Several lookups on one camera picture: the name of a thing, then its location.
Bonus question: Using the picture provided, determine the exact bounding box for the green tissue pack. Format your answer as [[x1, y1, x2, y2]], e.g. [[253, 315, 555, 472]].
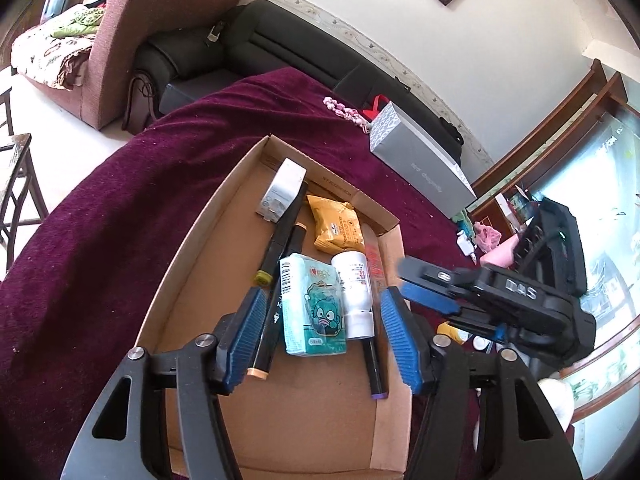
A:
[[278, 252, 348, 357]]

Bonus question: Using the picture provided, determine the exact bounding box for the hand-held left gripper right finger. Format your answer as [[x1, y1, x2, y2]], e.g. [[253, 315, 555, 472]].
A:
[[380, 287, 581, 480]]

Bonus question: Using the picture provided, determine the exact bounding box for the green garment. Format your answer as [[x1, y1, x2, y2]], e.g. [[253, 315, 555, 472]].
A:
[[52, 7, 106, 40]]

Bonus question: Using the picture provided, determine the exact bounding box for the grey shoe box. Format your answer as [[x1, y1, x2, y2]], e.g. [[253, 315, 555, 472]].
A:
[[369, 101, 478, 221]]

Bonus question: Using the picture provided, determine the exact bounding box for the red lollipop in clear wrapper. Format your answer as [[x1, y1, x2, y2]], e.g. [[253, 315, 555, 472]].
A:
[[362, 225, 390, 306]]

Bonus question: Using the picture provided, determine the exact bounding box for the black marker purple cap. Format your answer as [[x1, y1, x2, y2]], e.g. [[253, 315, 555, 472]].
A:
[[361, 337, 390, 402]]

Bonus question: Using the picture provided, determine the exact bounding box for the person's right forearm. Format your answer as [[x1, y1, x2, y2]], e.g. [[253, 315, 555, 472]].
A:
[[537, 377, 576, 431]]

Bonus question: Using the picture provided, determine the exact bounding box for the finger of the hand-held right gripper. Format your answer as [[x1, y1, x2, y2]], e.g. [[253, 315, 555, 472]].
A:
[[397, 256, 481, 293], [400, 282, 463, 318]]

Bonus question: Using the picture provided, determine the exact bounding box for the black marker peach cap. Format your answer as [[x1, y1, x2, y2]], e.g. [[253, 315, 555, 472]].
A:
[[245, 221, 308, 381]]

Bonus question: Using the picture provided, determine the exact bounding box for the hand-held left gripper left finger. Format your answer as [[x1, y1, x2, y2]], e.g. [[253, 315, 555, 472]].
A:
[[62, 287, 269, 480]]

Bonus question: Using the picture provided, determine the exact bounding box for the yellow snack packet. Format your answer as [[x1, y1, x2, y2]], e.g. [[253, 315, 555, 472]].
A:
[[306, 194, 365, 255]]

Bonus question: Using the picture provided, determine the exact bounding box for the red bag handle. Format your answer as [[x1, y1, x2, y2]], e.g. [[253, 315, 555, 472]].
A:
[[362, 94, 393, 123]]

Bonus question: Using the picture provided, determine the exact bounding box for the cardboard tray box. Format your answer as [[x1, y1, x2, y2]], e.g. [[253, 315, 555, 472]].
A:
[[134, 134, 406, 476]]

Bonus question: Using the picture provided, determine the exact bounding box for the white rectangular box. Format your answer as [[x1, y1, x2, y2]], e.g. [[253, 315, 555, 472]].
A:
[[255, 157, 307, 223]]

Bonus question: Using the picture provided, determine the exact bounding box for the pink tumbler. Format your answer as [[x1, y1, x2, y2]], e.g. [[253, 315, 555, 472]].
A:
[[479, 234, 523, 268]]

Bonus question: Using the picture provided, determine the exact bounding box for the pink bead string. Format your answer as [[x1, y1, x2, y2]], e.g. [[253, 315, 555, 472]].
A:
[[323, 96, 373, 133]]

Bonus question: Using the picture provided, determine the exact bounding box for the white bottle red label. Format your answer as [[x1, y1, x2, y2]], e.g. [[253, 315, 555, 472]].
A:
[[331, 251, 376, 341]]

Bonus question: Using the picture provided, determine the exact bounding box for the brown bag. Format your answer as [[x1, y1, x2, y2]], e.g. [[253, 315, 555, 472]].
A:
[[122, 72, 163, 136]]

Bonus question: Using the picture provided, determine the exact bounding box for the maroon velvet blanket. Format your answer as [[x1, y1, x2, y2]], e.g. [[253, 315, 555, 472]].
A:
[[0, 67, 501, 480]]

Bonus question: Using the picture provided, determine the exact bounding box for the dark wooden chair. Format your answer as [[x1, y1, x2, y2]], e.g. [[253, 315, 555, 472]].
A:
[[0, 87, 51, 281]]

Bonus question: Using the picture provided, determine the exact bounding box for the brown sofa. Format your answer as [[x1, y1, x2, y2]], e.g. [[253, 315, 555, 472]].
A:
[[10, 0, 248, 133]]

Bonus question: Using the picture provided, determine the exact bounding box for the black sofa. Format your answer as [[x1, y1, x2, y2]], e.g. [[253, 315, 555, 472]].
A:
[[132, 0, 463, 166]]

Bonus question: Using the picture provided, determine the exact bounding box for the black marker yellow cap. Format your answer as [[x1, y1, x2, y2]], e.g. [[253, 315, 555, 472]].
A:
[[252, 180, 309, 288]]

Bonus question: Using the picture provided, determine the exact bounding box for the pink cloth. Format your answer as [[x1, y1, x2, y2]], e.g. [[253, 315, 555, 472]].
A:
[[472, 221, 502, 253]]

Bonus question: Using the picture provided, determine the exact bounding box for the dark grey box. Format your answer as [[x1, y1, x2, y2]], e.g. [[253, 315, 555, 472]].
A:
[[159, 67, 251, 117]]

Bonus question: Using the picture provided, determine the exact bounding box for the floral cloth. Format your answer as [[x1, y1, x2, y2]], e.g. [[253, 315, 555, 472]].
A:
[[10, 4, 108, 92]]

